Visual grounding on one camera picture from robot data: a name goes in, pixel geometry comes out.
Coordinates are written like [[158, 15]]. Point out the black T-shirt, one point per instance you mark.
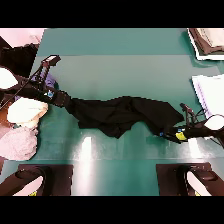
[[123, 115]]

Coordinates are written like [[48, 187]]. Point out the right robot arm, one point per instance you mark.
[[201, 130]]

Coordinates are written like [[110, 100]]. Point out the pale pink garment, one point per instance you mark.
[[18, 143]]

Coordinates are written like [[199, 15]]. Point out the cream garment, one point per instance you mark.
[[26, 111]]

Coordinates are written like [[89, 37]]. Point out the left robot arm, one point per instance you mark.
[[29, 88]]

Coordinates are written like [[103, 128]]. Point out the purple garment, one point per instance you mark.
[[50, 81]]

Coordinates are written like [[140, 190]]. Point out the brown folded garment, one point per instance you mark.
[[206, 48]]

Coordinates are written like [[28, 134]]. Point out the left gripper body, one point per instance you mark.
[[60, 98]]

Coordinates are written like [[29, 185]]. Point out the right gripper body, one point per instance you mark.
[[175, 134]]

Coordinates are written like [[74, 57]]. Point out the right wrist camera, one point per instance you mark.
[[187, 112]]

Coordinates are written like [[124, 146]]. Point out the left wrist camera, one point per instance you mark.
[[50, 61]]

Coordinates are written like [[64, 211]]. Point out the beige folded garment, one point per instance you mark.
[[213, 36]]

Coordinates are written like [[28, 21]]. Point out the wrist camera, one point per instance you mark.
[[50, 61], [187, 112]]

